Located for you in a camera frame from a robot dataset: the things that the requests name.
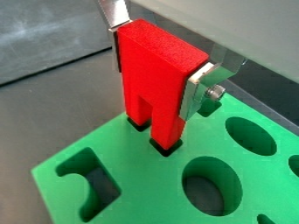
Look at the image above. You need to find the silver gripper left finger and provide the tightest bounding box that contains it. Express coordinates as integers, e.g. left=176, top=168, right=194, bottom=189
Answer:
left=98, top=0, right=131, bottom=71

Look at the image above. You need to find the red double-square block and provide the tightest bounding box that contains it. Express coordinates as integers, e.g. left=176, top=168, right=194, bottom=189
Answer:
left=118, top=19, right=208, bottom=150

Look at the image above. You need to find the green foam shape board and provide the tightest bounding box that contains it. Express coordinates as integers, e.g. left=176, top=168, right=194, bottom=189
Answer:
left=32, top=95, right=299, bottom=224

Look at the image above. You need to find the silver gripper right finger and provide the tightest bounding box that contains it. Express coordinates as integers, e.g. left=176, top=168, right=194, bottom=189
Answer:
left=180, top=44, right=247, bottom=121

